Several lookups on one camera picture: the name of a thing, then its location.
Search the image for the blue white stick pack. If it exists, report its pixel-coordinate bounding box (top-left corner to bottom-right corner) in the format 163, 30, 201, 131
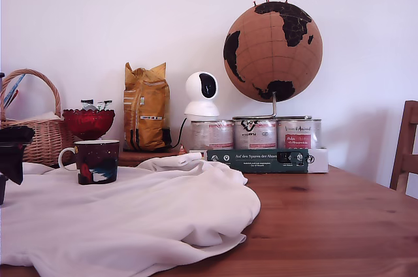
2, 73, 27, 110

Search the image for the wooden chair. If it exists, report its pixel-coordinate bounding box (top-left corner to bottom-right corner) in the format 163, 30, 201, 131
389, 100, 418, 196

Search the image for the white cloth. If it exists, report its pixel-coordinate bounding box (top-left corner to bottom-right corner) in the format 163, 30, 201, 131
0, 152, 262, 268

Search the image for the shrink-wrapped food can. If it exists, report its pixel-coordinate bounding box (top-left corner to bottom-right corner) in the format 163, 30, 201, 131
233, 119, 278, 150
276, 118, 323, 150
190, 120, 234, 151

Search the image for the dark red picture mug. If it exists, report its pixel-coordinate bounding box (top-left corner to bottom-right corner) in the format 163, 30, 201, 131
57, 139, 121, 186

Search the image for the red glass goblet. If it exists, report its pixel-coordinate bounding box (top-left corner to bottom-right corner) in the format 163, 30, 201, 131
62, 108, 116, 142

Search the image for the wicker basket with handle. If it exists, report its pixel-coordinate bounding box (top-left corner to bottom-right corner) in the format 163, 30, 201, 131
0, 68, 76, 169

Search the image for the cardboard can tray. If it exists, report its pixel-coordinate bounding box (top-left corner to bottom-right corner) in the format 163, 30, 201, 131
189, 148, 329, 174

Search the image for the black power cable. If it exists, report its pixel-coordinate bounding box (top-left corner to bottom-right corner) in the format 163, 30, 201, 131
169, 116, 187, 150

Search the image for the cork globe on metal stand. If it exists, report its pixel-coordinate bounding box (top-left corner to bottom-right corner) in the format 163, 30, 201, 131
223, 0, 323, 121

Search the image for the yellow coffee bag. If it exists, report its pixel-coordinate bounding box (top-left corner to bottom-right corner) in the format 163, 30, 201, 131
123, 61, 172, 153

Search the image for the white dome security camera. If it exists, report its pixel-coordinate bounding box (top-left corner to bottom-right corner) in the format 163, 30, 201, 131
184, 71, 220, 118

